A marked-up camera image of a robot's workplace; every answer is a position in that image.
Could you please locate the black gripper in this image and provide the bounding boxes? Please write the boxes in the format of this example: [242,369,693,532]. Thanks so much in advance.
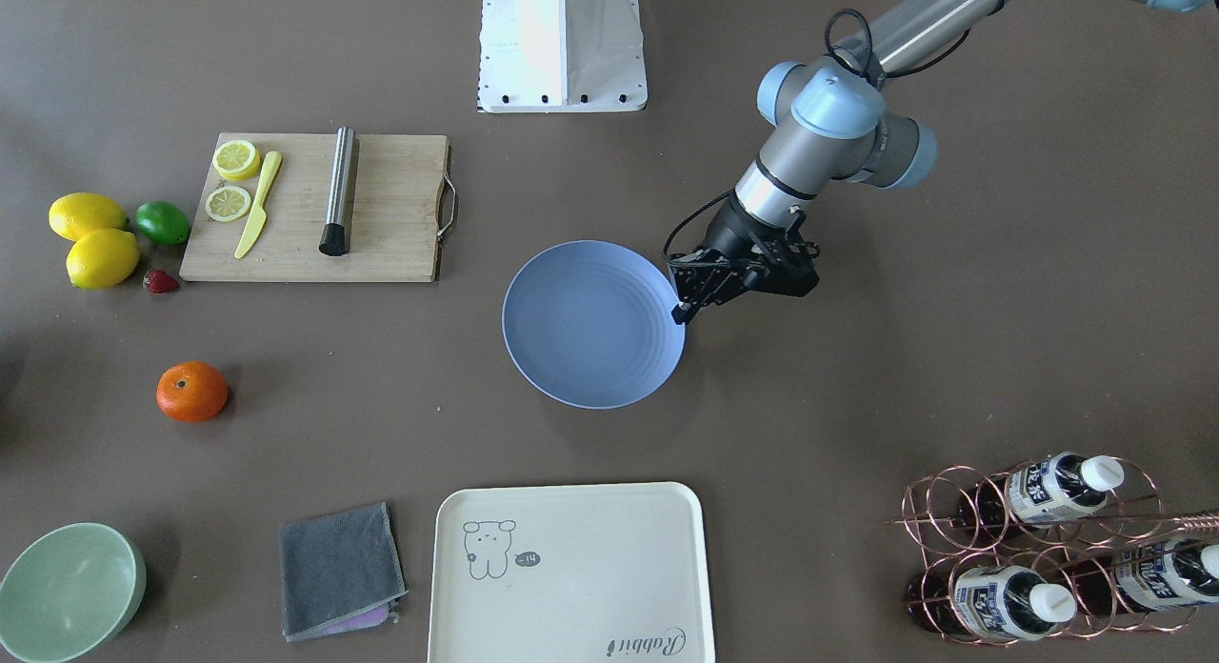
[668,197,778,325]

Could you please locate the blue plate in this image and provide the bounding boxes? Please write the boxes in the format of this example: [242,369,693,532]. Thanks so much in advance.
[501,239,688,410]

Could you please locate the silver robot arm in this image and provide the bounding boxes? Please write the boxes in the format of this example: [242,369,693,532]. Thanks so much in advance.
[666,0,1011,325]

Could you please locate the wooden cutting board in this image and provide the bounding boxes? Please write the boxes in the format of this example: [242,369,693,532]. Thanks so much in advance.
[179,132,450,282]

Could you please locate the cream rabbit tray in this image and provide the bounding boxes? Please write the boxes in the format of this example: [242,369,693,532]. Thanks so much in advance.
[428,481,717,662]

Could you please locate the steel muddler with black tip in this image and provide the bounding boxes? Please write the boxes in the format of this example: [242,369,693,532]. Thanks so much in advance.
[319,126,360,256]

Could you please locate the dark drink bottle one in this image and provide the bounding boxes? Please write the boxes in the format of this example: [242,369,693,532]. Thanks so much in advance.
[950,452,1125,540]

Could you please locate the yellow plastic knife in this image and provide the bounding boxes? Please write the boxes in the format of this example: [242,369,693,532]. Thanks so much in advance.
[232,151,283,260]

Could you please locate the dark drink bottle two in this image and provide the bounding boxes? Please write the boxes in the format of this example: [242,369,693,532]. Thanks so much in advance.
[904,566,1078,644]

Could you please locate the grey folded cloth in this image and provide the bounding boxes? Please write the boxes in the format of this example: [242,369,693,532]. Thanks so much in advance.
[278,501,408,642]

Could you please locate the lemon slice upper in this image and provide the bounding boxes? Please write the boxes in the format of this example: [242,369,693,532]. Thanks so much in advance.
[210,139,262,182]

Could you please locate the lemon slice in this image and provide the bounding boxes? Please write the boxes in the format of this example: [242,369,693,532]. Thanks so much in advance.
[204,185,252,223]
[210,139,262,182]

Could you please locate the lemon slice lower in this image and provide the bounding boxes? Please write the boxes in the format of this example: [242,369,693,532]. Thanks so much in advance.
[204,185,252,223]

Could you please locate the orange fruit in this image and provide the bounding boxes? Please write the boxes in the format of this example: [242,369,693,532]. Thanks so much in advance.
[155,362,230,423]

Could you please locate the red strawberry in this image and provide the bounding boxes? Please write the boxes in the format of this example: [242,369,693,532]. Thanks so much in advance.
[141,269,180,294]

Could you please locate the green lime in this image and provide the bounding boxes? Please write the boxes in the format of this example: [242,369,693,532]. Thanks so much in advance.
[134,200,191,246]

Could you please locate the dark drink bottle three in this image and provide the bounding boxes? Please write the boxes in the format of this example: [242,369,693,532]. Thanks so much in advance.
[1065,536,1218,615]

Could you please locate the whole lemon near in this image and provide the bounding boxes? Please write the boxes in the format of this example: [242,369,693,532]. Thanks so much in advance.
[66,229,140,290]

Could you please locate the whole lemon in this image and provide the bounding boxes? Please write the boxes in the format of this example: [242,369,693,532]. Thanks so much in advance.
[66,229,140,290]
[48,191,128,243]

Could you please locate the whole lemon far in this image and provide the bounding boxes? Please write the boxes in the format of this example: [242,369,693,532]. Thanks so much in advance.
[48,191,128,243]

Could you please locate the green bowl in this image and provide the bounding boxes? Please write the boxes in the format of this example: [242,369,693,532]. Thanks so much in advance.
[1,520,147,662]

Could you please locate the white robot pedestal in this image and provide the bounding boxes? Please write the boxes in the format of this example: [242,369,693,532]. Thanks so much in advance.
[475,0,649,113]

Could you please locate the copper wire bottle rack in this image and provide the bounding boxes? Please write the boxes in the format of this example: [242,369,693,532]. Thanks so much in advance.
[898,455,1217,647]

